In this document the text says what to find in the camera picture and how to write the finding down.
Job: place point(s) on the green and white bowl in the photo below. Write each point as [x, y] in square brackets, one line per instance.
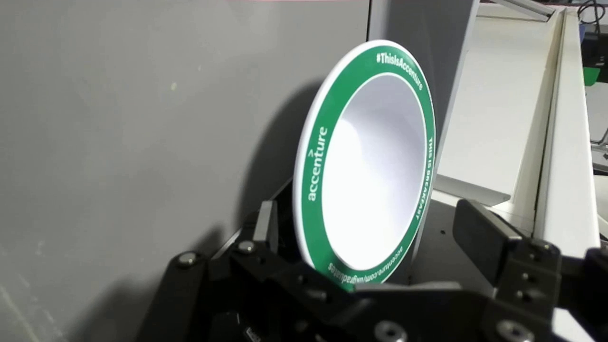
[373, 171]

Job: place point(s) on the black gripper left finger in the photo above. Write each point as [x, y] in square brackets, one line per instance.
[272, 290]

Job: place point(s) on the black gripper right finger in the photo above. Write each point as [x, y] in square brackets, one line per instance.
[532, 285]

